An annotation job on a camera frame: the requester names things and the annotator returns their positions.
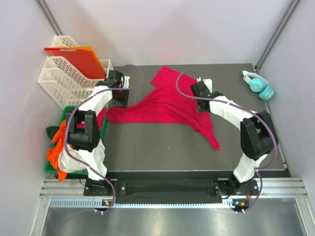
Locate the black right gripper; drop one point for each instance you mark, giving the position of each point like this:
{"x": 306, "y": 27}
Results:
{"x": 199, "y": 110}

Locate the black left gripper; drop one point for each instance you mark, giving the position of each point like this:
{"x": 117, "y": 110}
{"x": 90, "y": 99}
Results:
{"x": 124, "y": 103}

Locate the red t-shirt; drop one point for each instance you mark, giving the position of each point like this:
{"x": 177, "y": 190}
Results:
{"x": 101, "y": 118}
{"x": 166, "y": 105}

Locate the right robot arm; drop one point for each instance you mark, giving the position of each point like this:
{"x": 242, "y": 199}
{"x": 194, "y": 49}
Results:
{"x": 257, "y": 134}

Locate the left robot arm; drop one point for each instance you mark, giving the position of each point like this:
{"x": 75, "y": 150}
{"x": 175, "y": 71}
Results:
{"x": 83, "y": 147}

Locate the red t-shirt in bin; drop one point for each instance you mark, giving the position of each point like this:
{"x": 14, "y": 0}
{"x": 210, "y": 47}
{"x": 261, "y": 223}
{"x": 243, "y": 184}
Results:
{"x": 101, "y": 118}

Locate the red orange folder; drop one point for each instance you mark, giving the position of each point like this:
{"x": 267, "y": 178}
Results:
{"x": 82, "y": 58}

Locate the white perforated file rack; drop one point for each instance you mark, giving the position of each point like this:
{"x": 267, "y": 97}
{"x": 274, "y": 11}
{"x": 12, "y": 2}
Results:
{"x": 64, "y": 83}

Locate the teal white headphones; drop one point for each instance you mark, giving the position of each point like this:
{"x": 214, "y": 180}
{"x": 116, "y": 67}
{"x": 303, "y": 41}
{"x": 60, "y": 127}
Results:
{"x": 258, "y": 85}

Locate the white t-shirt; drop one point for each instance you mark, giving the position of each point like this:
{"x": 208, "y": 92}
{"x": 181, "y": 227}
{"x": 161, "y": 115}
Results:
{"x": 74, "y": 162}

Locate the dark green cloth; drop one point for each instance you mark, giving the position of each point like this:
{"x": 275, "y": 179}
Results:
{"x": 51, "y": 131}

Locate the orange t-shirt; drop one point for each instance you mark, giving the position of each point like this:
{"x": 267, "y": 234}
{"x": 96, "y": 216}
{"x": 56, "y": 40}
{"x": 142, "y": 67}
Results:
{"x": 53, "y": 153}

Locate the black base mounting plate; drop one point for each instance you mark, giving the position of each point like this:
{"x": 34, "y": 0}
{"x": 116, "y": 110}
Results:
{"x": 174, "y": 187}

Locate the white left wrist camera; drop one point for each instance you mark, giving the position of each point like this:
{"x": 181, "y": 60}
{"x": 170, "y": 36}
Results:
{"x": 126, "y": 81}

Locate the slotted cable duct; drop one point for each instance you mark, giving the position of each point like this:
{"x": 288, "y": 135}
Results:
{"x": 103, "y": 203}

